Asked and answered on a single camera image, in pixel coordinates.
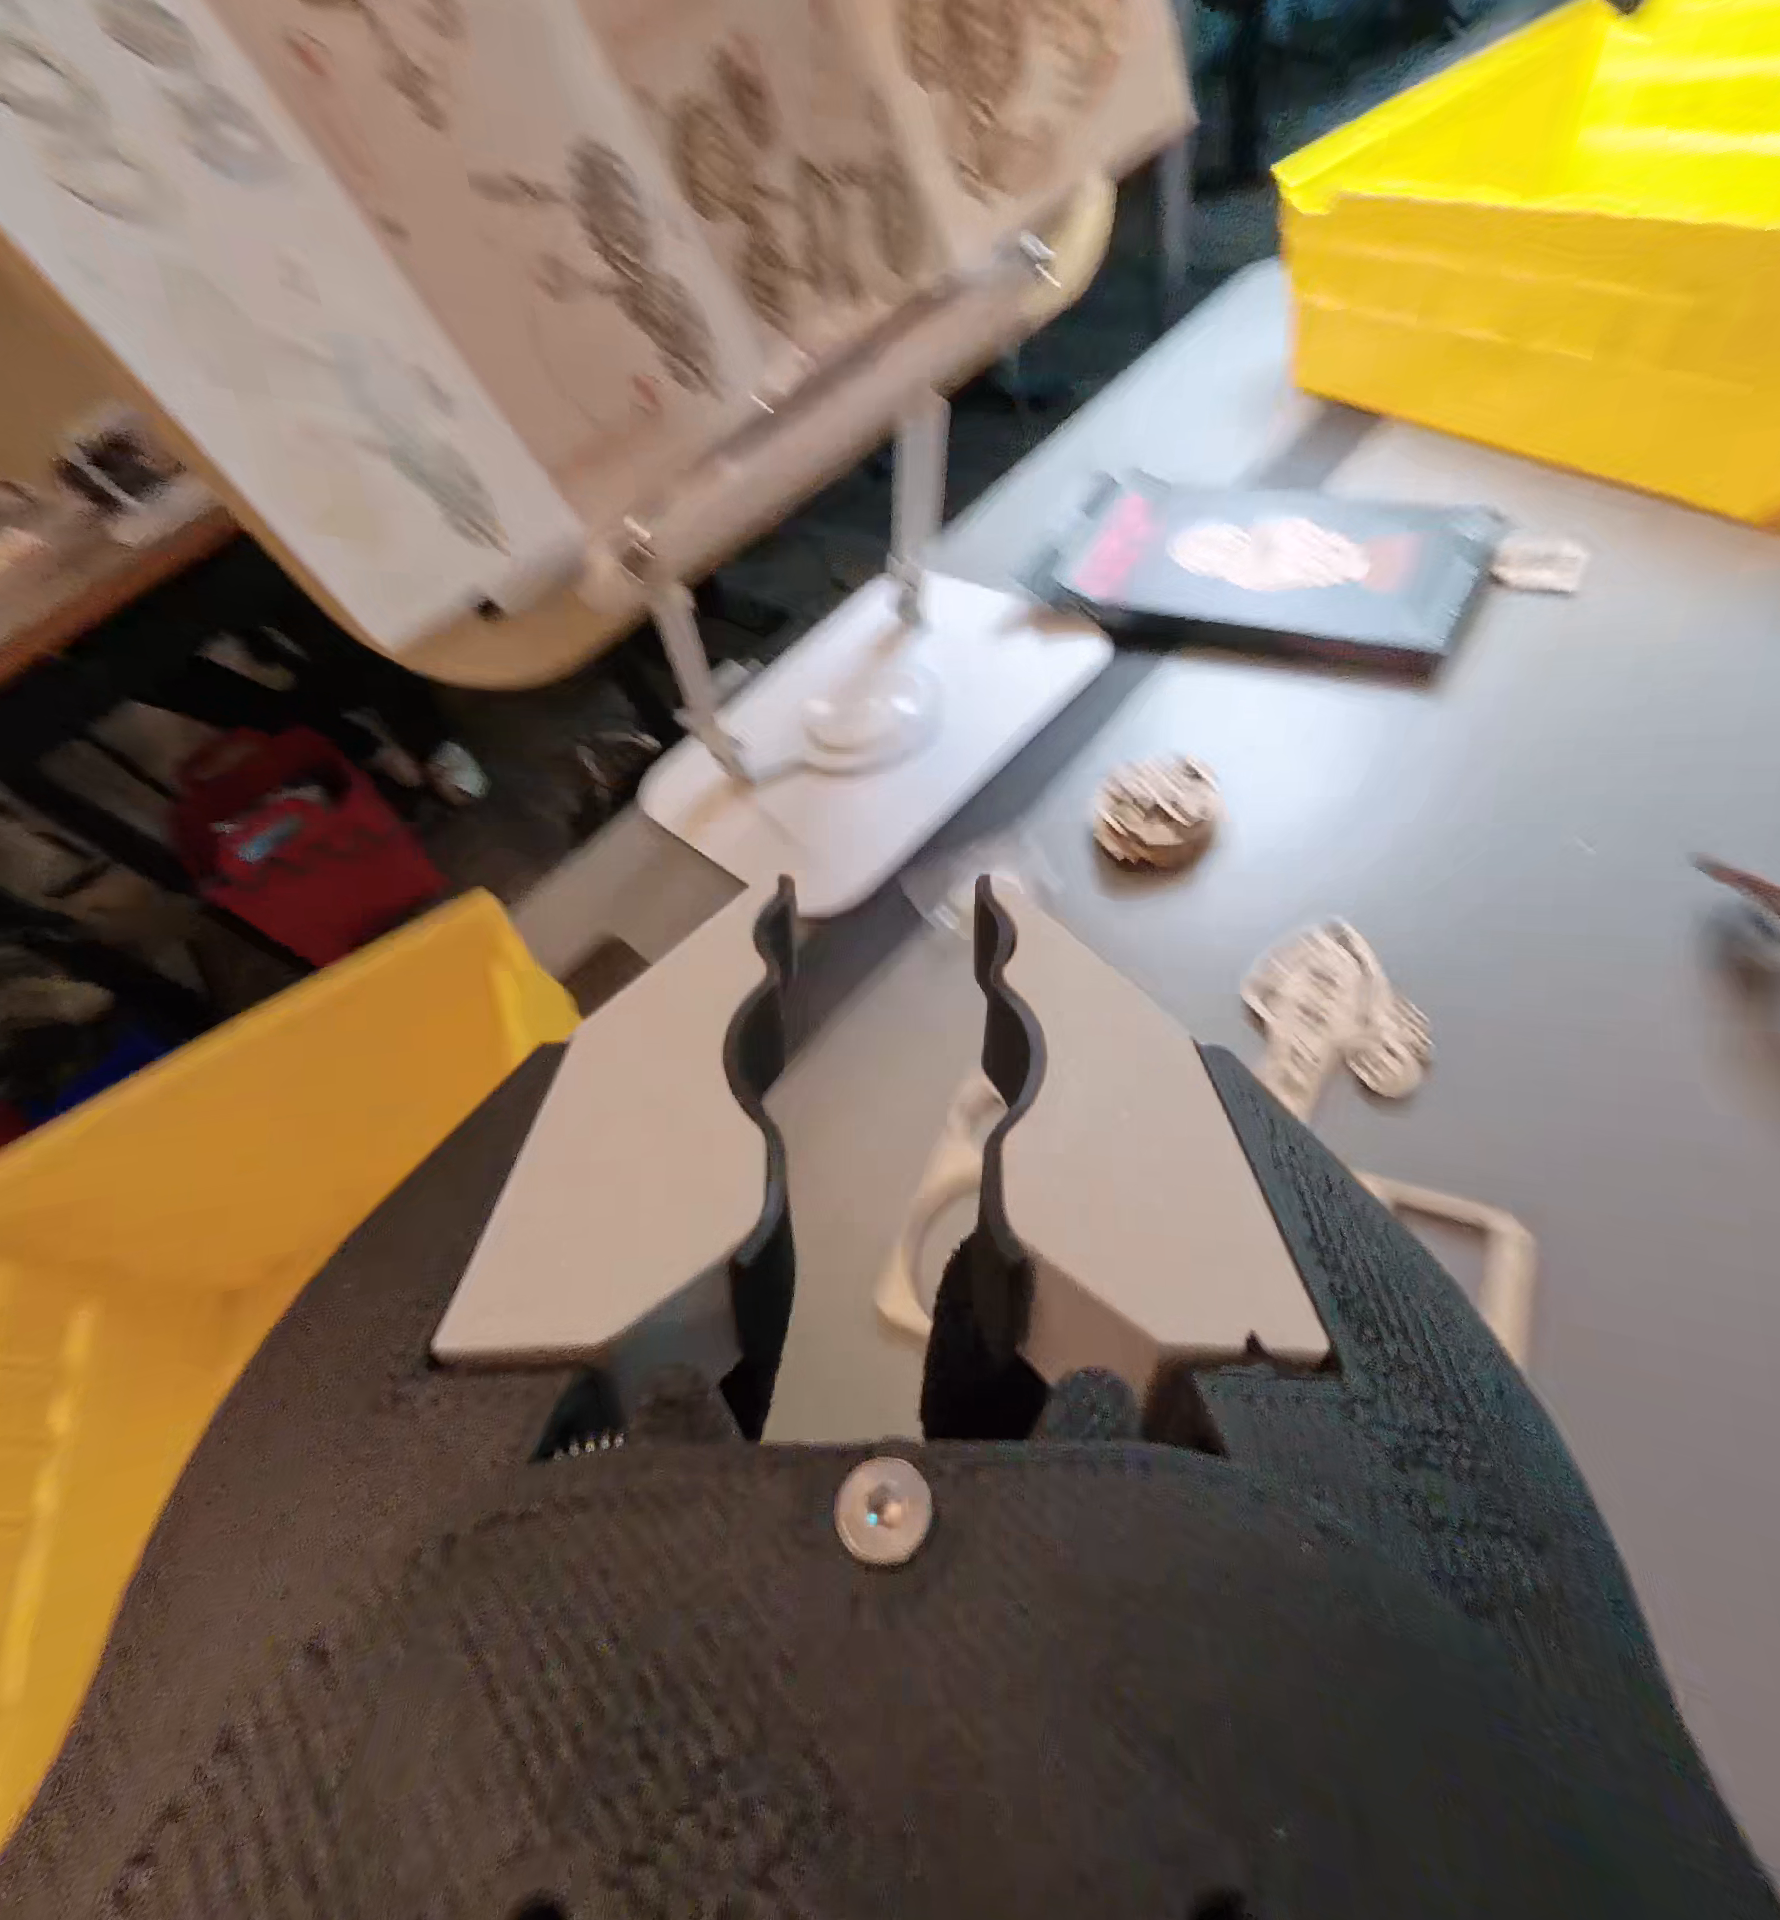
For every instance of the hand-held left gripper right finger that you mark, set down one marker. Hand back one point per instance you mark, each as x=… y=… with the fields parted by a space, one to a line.
x=1146 y=1184

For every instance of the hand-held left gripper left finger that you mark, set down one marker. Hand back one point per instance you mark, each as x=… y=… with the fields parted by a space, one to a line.
x=605 y=1172

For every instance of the wooden sheet frame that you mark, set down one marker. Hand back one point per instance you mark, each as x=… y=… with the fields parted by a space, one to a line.
x=908 y=1273

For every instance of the small clear plastic bag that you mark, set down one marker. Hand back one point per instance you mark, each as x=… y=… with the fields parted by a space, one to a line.
x=941 y=899

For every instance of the yellow plastic bin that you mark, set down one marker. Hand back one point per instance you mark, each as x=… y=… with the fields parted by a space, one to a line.
x=1579 y=299
x=155 y=1273

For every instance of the grey desk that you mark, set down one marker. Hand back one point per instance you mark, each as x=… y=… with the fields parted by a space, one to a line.
x=1579 y=899

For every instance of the ornate wooden paddle piece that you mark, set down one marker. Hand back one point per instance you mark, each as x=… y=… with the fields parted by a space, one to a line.
x=1333 y=1007

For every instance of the stacked wooden gear disc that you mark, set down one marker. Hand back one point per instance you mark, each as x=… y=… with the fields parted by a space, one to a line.
x=1157 y=810

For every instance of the red bag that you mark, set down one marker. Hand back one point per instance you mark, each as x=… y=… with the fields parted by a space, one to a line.
x=320 y=869

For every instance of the white book stand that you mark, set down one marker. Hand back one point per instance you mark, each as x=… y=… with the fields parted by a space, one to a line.
x=908 y=704

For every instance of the black puzzle box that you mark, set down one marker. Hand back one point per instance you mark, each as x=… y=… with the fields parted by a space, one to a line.
x=1282 y=583

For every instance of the small slotted wooden piece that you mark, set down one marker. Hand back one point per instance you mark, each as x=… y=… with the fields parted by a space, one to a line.
x=1539 y=565

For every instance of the wooden background table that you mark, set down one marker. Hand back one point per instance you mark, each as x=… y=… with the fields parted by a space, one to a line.
x=82 y=613

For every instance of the paper instruction sheet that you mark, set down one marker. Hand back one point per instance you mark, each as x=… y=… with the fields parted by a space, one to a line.
x=380 y=224

